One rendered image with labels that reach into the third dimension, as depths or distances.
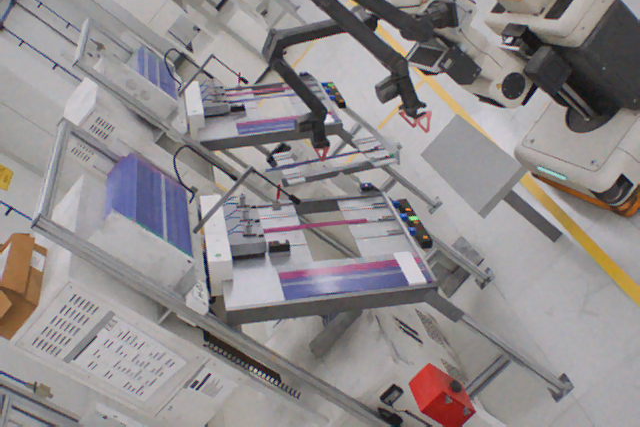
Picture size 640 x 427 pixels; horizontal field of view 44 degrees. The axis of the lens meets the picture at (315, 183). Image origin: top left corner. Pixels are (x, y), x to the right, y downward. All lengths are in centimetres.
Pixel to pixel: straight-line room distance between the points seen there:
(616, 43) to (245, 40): 480
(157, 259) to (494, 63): 141
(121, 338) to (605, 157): 190
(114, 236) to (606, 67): 184
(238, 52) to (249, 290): 496
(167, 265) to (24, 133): 348
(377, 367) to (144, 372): 82
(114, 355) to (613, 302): 183
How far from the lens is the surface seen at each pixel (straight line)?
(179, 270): 258
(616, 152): 320
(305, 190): 403
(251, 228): 283
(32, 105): 584
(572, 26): 297
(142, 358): 264
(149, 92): 385
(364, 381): 290
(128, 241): 252
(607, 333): 315
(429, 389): 240
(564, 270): 342
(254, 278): 272
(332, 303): 261
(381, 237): 295
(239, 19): 735
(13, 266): 265
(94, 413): 177
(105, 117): 379
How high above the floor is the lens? 233
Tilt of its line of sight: 25 degrees down
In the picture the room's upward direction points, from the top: 54 degrees counter-clockwise
